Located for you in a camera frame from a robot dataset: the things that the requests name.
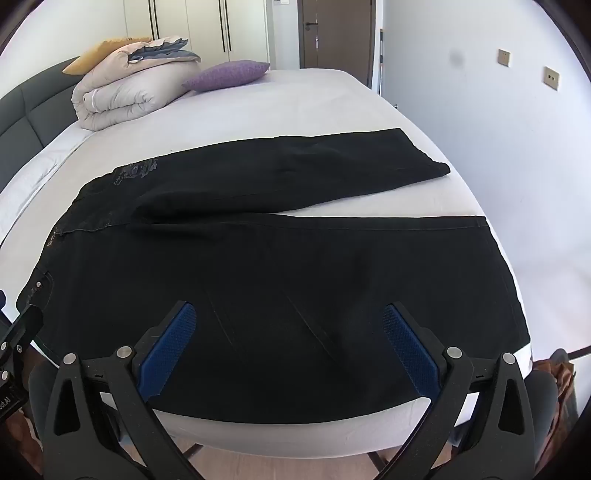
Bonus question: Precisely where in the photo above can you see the white bed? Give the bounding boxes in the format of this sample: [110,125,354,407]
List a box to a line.
[0,68,534,462]

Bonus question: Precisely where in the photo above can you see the folded beige duvet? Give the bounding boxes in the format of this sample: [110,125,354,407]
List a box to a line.
[71,39,201,132]

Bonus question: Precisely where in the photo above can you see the black pants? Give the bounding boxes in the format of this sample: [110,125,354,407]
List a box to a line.
[16,128,531,425]

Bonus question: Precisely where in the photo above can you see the blue grey folded cloth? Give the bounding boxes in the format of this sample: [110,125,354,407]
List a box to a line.
[127,38,202,65]

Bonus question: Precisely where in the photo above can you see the brown bag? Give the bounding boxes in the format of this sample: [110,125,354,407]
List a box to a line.
[531,348,578,462]

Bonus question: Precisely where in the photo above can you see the person's grey clothed leg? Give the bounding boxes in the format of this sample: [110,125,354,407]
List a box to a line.
[526,369,559,444]

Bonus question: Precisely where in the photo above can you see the purple pillow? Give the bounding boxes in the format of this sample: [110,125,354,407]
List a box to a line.
[181,60,271,92]

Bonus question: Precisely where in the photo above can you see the brown wooden door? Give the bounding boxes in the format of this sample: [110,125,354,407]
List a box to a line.
[298,0,372,88]

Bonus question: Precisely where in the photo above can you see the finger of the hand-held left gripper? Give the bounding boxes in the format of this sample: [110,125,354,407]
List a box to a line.
[0,307,45,357]

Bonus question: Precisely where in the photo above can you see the yellow pillow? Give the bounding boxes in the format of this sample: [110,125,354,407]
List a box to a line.
[62,38,153,75]

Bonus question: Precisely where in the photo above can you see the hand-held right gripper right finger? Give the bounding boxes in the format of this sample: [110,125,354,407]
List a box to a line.
[374,302,539,480]

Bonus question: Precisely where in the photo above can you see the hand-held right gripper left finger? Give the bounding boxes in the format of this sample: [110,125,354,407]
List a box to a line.
[28,300,213,480]

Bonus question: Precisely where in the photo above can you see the white wardrobe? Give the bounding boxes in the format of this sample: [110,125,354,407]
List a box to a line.
[124,0,277,70]

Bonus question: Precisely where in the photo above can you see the grey padded headboard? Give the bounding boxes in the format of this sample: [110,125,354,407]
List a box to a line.
[0,56,81,195]

